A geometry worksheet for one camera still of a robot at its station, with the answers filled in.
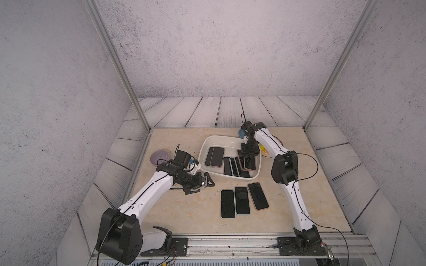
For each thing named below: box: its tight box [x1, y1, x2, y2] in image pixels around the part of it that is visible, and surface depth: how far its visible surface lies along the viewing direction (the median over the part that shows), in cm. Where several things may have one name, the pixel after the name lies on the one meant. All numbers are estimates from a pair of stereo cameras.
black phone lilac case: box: [204, 146, 214, 167], surface depth 106 cm
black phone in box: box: [209, 146, 225, 167], surface depth 105 cm
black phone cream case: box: [220, 188, 236, 220], surface depth 86 cm
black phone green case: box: [234, 186, 251, 216], surface depth 88 cm
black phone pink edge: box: [222, 156, 251, 178], surface depth 99 cm
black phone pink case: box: [247, 181, 270, 212], surface depth 88 cm
